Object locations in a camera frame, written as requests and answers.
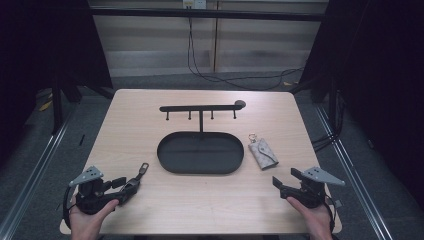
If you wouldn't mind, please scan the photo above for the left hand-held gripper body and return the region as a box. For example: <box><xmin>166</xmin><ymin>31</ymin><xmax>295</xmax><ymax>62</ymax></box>
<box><xmin>68</xmin><ymin>165</ymin><xmax>121</xmax><ymax>216</ymax></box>

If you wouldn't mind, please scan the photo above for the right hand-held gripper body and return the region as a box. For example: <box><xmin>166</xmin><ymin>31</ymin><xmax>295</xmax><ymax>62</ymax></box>
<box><xmin>283</xmin><ymin>166</ymin><xmax>346</xmax><ymax>210</ymax></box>

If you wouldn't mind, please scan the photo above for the grey patterned key pouch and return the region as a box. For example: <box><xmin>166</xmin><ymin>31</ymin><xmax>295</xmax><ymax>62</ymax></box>
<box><xmin>247</xmin><ymin>133</ymin><xmax>280</xmax><ymax>171</ymax></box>

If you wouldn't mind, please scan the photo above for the person's left hand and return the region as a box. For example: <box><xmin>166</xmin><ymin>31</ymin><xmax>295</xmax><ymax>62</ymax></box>
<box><xmin>69</xmin><ymin>198</ymin><xmax>120</xmax><ymax>240</ymax></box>

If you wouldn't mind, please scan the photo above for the person's right hand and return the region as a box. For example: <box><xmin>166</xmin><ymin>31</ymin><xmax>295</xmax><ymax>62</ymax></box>
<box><xmin>286</xmin><ymin>196</ymin><xmax>335</xmax><ymax>240</ymax></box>

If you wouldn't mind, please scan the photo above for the black metal stand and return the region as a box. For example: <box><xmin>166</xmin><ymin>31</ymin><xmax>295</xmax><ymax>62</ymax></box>
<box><xmin>50</xmin><ymin>74</ymin><xmax>65</xmax><ymax>135</ymax></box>

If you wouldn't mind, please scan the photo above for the yellow tape piece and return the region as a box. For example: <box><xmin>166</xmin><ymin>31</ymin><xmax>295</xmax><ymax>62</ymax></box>
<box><xmin>38</xmin><ymin>99</ymin><xmax>54</xmax><ymax>113</ymax></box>

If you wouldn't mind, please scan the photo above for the black curtain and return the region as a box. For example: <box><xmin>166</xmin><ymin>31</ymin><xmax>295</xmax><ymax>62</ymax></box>
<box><xmin>299</xmin><ymin>0</ymin><xmax>424</xmax><ymax>201</ymax></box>
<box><xmin>0</xmin><ymin>0</ymin><xmax>114</xmax><ymax>168</ymax></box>

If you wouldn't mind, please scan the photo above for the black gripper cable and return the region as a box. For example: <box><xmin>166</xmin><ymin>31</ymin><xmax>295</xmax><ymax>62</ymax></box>
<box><xmin>323</xmin><ymin>194</ymin><xmax>337</xmax><ymax>234</ymax></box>
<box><xmin>62</xmin><ymin>185</ymin><xmax>74</xmax><ymax>231</ymax></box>

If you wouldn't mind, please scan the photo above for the bundle of black cables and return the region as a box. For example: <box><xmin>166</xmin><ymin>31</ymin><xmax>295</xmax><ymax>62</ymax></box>
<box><xmin>311</xmin><ymin>91</ymin><xmax>346</xmax><ymax>153</ymax></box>

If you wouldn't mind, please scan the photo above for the metal floor rail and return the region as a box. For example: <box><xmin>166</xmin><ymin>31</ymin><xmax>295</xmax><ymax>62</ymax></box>
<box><xmin>0</xmin><ymin>106</ymin><xmax>79</xmax><ymax>240</ymax></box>
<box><xmin>314</xmin><ymin>104</ymin><xmax>398</xmax><ymax>240</ymax></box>

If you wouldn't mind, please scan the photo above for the long black floor cable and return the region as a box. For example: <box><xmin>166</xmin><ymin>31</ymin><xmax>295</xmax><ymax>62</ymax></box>
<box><xmin>187</xmin><ymin>16</ymin><xmax>305</xmax><ymax>92</ymax></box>

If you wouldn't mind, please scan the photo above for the black horizontal frame bar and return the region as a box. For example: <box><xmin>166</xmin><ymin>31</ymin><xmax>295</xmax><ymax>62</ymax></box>
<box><xmin>89</xmin><ymin>7</ymin><xmax>329</xmax><ymax>23</ymax></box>

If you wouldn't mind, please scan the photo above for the white wall socket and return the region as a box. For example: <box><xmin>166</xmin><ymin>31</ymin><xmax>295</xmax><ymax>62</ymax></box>
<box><xmin>182</xmin><ymin>0</ymin><xmax>208</xmax><ymax>10</ymax></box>

